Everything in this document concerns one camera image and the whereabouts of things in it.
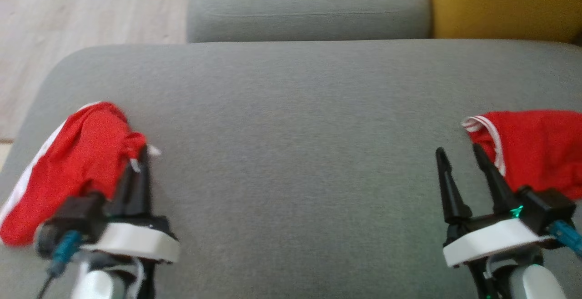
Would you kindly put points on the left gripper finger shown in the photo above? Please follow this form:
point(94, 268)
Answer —
point(125, 194)
point(144, 185)

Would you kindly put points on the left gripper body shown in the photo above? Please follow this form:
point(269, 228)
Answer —
point(136, 244)

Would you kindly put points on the large yellow sofa back cushion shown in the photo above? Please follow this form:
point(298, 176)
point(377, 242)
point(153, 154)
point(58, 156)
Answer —
point(500, 3)

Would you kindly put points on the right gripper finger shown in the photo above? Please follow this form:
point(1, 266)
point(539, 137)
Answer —
point(498, 185)
point(452, 190)

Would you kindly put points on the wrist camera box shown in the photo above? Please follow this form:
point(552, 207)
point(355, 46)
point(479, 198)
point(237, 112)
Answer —
point(77, 215)
point(550, 208)

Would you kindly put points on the red shorts with white stripe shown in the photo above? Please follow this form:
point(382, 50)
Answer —
point(82, 153)

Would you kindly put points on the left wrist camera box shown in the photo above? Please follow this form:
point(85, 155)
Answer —
point(77, 215)

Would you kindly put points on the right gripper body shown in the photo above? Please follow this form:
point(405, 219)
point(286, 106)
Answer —
point(491, 242)

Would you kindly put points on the large grey sofa chaise cushion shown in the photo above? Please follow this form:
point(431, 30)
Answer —
point(295, 131)

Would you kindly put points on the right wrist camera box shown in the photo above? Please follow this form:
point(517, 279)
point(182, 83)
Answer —
point(550, 208)

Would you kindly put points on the red number 23 jersey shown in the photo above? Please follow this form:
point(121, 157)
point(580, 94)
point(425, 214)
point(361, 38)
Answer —
point(541, 149)

